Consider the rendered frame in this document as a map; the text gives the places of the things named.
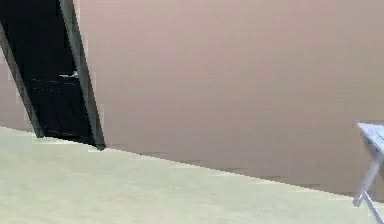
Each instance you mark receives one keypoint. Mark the black room door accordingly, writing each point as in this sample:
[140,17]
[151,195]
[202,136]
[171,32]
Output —
[46,60]

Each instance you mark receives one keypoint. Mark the grey table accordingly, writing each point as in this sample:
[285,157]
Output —
[372,140]

